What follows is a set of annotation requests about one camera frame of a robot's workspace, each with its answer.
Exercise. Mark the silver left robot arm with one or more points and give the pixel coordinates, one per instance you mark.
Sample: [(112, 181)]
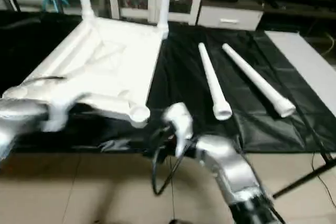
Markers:
[(21, 116)]

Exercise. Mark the black mat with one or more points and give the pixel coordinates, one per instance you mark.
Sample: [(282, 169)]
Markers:
[(184, 77)]

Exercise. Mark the black metal table frame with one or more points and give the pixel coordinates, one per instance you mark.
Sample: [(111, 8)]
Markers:
[(304, 177)]

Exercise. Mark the white drawer unit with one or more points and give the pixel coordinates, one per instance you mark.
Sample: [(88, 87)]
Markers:
[(230, 18)]

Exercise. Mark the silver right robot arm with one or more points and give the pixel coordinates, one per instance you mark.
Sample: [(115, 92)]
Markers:
[(231, 171)]

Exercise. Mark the light blue stand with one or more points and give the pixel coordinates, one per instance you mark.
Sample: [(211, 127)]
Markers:
[(52, 2)]

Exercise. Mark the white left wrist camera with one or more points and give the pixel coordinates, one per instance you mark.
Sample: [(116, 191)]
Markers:
[(63, 111)]

